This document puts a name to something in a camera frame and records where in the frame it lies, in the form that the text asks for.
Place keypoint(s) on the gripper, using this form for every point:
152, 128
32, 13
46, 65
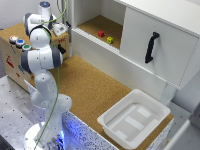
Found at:
60, 29

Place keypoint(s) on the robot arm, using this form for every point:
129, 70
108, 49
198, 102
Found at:
42, 58

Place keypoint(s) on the pink block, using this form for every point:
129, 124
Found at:
101, 33

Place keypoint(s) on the yellow block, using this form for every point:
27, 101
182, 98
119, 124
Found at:
110, 40

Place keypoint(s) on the wooden drawer box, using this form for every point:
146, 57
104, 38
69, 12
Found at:
10, 56

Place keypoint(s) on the green button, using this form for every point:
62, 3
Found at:
26, 47

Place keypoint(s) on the blue button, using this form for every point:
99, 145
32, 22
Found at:
20, 42

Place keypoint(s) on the white cabinet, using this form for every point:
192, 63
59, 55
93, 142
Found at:
100, 55

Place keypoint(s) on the red button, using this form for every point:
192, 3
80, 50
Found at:
13, 38

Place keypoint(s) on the white sliding door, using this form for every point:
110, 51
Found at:
173, 53

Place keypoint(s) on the white plastic box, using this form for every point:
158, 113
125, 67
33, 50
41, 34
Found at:
133, 120

